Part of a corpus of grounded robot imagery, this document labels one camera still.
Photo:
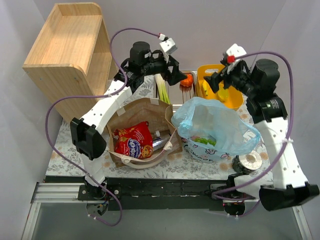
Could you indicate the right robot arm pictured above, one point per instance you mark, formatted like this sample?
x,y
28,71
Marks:
x,y
290,187

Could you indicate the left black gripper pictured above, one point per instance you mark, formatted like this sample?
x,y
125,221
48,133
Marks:
x,y
170,67

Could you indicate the wooden shelf unit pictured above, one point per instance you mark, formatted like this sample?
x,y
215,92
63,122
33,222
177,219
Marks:
x,y
71,57

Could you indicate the yellow bananas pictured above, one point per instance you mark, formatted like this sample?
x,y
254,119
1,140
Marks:
x,y
205,88

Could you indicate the small silver bottle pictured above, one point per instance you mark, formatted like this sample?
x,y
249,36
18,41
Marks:
x,y
159,139

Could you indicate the grey tape roll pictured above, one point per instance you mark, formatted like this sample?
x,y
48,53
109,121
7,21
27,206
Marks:
x,y
247,163

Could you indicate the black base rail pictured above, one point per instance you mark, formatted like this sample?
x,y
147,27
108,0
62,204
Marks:
x,y
161,194

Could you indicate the floral table mat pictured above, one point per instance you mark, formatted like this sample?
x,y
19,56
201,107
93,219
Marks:
x,y
176,166

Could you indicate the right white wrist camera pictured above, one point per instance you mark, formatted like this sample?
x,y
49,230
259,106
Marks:
x,y
232,56

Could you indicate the white green leek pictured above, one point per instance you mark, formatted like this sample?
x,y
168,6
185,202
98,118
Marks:
x,y
162,90

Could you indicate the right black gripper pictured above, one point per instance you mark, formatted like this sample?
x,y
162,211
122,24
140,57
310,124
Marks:
x,y
225,78

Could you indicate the blue cartoon plastic bag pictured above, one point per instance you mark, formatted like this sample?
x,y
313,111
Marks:
x,y
211,119

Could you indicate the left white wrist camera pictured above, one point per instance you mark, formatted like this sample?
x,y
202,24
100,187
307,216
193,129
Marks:
x,y
167,47

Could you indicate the brown paper tote bag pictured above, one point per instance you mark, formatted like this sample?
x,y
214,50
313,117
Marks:
x,y
158,114

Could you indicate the red cookie snack packet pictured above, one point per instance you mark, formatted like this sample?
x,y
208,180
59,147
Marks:
x,y
135,141

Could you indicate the yellow star fruit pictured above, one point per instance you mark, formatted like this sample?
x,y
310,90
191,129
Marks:
x,y
222,93

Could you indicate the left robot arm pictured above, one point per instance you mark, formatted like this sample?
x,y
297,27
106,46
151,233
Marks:
x,y
86,132

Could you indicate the metal tray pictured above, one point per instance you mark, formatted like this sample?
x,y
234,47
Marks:
x,y
178,94

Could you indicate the small orange pumpkin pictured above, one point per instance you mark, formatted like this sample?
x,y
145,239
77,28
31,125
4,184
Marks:
x,y
188,82

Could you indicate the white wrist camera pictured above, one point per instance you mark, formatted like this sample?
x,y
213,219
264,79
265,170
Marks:
x,y
232,56
167,47

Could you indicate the yellow plastic basket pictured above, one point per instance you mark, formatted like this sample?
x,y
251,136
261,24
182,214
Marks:
x,y
235,99

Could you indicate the green vegetables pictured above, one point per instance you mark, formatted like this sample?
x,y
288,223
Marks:
x,y
205,141

